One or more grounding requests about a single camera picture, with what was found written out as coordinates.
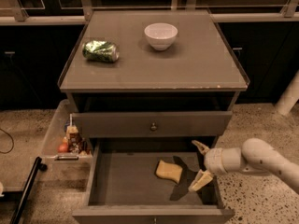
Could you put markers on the open grey middle drawer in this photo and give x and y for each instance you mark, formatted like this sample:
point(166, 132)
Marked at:
point(124, 189)

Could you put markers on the grey top drawer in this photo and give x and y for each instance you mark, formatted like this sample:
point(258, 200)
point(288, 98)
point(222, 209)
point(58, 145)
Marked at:
point(137, 124)

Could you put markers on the grey drawer cabinet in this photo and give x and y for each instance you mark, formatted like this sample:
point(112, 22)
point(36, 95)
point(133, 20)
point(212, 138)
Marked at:
point(198, 72)

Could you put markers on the black pole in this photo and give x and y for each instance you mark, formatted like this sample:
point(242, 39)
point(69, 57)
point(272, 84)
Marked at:
point(37, 166)

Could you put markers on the yellow sponge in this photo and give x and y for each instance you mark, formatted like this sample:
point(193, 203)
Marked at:
point(170, 171)

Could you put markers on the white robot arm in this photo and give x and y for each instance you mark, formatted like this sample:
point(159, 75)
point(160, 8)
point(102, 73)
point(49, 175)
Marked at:
point(253, 157)

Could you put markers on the white ceramic bowl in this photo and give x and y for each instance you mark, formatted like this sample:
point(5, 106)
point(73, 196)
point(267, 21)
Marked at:
point(161, 35)

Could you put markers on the small orange fruit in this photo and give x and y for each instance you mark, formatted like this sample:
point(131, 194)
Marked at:
point(63, 148)

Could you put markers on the clear plastic storage bin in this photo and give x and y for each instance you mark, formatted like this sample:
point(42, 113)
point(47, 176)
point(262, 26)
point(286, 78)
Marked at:
point(56, 135)

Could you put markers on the metal railing frame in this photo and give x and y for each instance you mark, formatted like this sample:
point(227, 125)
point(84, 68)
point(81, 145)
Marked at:
point(51, 12)

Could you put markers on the crushed green soda can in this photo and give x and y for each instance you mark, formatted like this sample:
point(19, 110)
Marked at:
point(100, 51)

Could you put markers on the brown snack carton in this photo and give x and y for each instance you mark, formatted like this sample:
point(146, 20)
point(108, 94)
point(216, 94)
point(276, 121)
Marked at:
point(74, 139)

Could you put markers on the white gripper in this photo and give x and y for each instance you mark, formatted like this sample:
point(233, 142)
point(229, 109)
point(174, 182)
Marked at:
point(213, 160)

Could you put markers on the brass top drawer knob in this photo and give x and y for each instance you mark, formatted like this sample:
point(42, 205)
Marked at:
point(153, 127)

